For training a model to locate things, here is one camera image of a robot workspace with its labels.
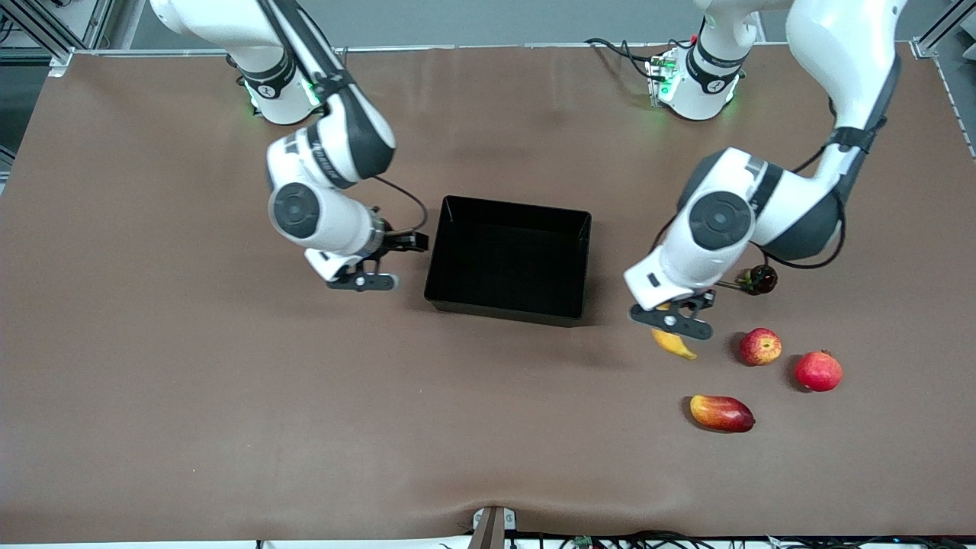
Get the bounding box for red pomegranate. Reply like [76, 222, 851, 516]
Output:
[794, 350, 844, 393]

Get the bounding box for metal camera bracket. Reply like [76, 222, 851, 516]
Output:
[471, 506, 518, 549]

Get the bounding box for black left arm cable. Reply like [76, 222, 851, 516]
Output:
[715, 55, 905, 295]

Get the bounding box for red yellow mango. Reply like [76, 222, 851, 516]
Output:
[689, 394, 756, 434]

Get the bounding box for black plastic box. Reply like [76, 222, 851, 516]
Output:
[424, 195, 592, 328]

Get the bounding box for brown table mat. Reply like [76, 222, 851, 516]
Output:
[0, 44, 976, 544]

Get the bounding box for dark purple mangosteen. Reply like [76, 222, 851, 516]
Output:
[735, 264, 779, 297]

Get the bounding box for black base cables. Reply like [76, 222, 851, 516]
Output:
[586, 37, 658, 81]

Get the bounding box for small red yellow apple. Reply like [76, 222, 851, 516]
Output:
[739, 328, 783, 368]

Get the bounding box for aluminium frame post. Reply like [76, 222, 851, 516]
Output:
[0, 0, 115, 77]
[911, 0, 976, 60]

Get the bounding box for yellow banana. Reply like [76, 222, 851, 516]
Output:
[652, 305, 698, 361]

